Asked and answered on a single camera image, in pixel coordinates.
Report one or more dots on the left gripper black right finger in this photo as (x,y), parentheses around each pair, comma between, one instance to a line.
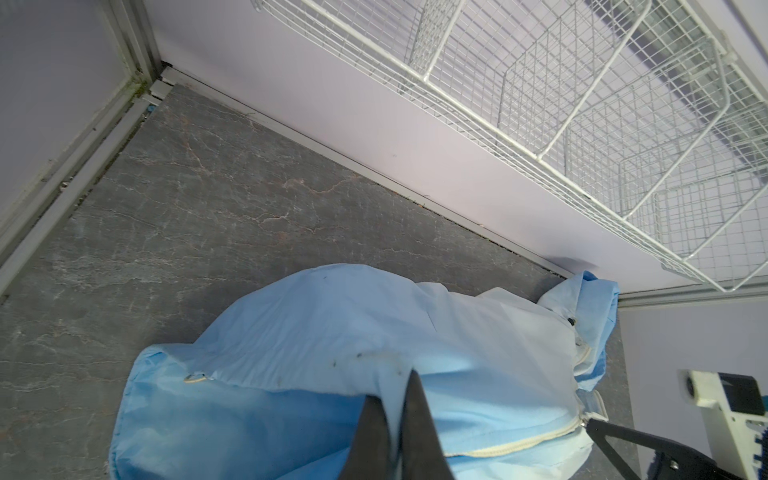
(421,452)

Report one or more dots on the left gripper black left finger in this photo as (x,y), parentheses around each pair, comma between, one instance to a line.
(369,454)

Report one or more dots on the light blue jacket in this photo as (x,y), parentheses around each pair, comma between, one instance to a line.
(274,388)

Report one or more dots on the white wire shelf basket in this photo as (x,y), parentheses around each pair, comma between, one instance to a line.
(638,114)

